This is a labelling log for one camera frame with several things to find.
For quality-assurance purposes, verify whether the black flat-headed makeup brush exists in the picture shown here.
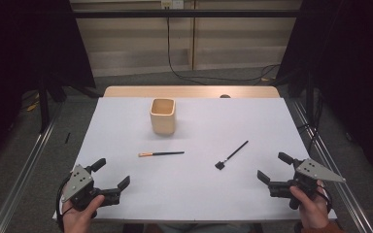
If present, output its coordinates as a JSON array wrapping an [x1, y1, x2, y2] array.
[[214, 140, 250, 171]]

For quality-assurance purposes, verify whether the beige square cup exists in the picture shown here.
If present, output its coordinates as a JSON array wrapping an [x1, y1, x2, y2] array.
[[149, 97, 177, 136]]

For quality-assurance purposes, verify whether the white wall socket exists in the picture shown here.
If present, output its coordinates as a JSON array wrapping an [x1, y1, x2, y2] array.
[[160, 0, 185, 10]]

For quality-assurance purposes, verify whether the white table mat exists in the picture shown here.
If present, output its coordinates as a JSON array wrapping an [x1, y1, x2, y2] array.
[[51, 96, 338, 223]]

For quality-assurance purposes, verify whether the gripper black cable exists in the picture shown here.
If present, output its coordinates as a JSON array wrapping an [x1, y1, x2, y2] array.
[[55, 176, 74, 232], [315, 183, 334, 215]]

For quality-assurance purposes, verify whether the black horizontal bar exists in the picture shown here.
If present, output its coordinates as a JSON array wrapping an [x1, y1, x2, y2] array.
[[72, 9, 300, 18]]

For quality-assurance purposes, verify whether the black metal stand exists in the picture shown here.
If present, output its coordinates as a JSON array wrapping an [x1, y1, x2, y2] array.
[[38, 77, 51, 134], [305, 69, 315, 125]]

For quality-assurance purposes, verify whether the orange-bristled makeup brush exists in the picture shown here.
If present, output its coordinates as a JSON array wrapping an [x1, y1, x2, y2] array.
[[138, 150, 186, 158]]

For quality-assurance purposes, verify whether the black curtain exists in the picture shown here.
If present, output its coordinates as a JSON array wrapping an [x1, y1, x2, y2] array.
[[276, 0, 373, 187], [0, 0, 96, 173]]

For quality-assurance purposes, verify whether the wooden table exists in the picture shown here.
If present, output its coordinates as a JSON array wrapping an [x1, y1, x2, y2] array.
[[102, 85, 281, 99]]

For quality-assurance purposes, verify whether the black floor cable bundle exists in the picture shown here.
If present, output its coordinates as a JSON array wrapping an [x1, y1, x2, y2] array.
[[299, 93, 324, 153]]

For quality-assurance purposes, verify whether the metal floor rail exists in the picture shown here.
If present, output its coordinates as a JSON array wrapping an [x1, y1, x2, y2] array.
[[292, 100, 373, 233], [0, 106, 62, 233]]

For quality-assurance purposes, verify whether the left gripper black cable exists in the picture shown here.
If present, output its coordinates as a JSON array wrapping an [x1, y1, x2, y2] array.
[[55, 176, 74, 232]]

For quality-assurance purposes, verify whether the person's right hand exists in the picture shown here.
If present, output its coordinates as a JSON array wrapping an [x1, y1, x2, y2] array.
[[288, 180, 333, 231]]

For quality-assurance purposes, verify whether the person's left hand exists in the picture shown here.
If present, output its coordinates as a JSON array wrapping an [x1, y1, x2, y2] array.
[[61, 193, 106, 233]]

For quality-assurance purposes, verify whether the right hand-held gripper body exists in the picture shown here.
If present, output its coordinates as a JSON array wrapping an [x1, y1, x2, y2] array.
[[267, 157, 348, 211]]

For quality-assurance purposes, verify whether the black wall cable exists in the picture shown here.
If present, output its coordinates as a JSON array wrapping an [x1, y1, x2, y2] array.
[[166, 16, 281, 85]]

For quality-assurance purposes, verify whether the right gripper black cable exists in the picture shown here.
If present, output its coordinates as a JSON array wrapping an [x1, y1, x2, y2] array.
[[315, 183, 334, 215]]

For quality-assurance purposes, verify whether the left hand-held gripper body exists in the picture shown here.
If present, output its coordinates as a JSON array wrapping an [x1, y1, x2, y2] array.
[[60, 164, 121, 218]]

